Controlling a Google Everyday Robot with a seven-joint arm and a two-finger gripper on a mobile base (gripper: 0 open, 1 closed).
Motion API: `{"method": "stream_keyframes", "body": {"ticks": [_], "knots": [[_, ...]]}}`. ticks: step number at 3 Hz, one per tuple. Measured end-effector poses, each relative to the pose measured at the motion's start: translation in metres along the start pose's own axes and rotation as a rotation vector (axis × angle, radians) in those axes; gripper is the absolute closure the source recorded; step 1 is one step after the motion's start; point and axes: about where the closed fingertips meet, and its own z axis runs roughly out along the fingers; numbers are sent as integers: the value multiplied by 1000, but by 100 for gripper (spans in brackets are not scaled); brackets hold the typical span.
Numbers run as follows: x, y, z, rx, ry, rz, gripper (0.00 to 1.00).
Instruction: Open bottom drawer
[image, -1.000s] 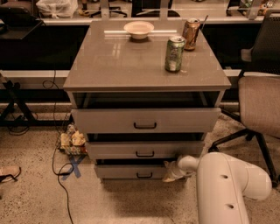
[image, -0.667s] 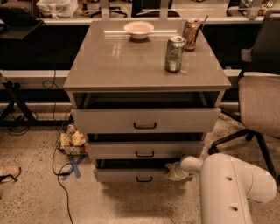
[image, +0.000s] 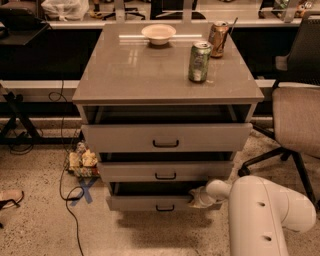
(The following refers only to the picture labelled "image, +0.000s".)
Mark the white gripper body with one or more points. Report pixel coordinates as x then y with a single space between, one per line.
207 199

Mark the grey bottom drawer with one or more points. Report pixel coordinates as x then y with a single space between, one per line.
152 196

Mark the grey drawer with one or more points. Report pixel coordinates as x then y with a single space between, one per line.
152 196
166 137
164 171

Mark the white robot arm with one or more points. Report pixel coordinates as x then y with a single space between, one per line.
258 211

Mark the grey middle drawer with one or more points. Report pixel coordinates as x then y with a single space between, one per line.
164 171

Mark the grey drawer cabinet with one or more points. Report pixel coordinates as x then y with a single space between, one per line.
128 81

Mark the grey top drawer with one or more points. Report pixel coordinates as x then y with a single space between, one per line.
166 137

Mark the blue tape cross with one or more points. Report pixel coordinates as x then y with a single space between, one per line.
85 185

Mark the crumpled snack bags pile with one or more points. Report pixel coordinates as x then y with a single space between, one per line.
82 162

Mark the grey office chair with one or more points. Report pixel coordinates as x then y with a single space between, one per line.
296 102

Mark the green soda can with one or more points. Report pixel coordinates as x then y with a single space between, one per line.
199 61

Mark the orange soda can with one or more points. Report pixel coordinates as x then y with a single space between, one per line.
217 38

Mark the white bowl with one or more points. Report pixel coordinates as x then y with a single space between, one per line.
158 34

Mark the tan shoe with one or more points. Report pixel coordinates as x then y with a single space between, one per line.
10 198

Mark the white plastic bag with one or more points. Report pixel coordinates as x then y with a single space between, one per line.
65 10

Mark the black table leg frame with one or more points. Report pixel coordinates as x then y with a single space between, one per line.
20 130

